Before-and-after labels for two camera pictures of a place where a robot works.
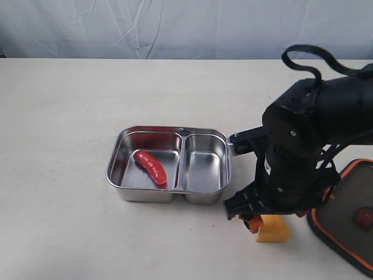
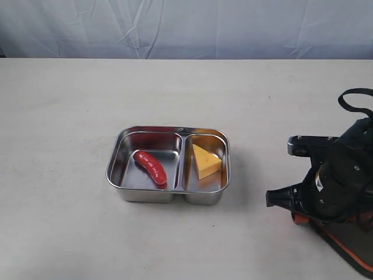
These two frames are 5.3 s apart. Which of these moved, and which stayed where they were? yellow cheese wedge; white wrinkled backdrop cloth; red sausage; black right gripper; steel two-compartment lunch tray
Moved: yellow cheese wedge; black right gripper
Stayed: steel two-compartment lunch tray; red sausage; white wrinkled backdrop cloth
